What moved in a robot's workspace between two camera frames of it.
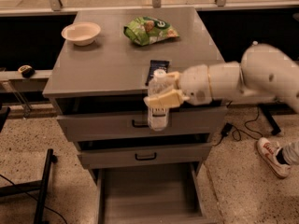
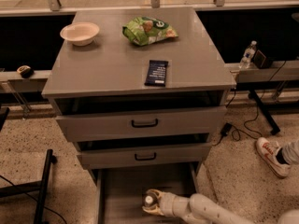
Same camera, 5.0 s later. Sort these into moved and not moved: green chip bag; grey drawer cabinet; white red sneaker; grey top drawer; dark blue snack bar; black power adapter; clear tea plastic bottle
Moved: clear tea plastic bottle
Not moved: green chip bag; grey drawer cabinet; white red sneaker; black power adapter; dark blue snack bar; grey top drawer
